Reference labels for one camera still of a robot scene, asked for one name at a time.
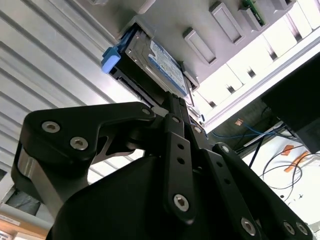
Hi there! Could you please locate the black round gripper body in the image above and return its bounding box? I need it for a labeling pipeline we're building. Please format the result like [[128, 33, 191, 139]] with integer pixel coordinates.
[[47, 154, 241, 240]]

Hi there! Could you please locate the hard disk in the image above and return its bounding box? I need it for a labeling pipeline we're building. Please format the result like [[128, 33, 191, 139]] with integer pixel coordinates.
[[100, 22, 191, 106]]

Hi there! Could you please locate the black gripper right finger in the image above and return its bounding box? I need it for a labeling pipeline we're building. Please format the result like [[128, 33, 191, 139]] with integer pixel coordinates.
[[179, 99, 314, 240]]

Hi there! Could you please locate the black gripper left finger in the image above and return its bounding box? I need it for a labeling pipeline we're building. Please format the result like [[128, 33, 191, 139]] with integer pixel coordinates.
[[11, 92, 198, 225]]

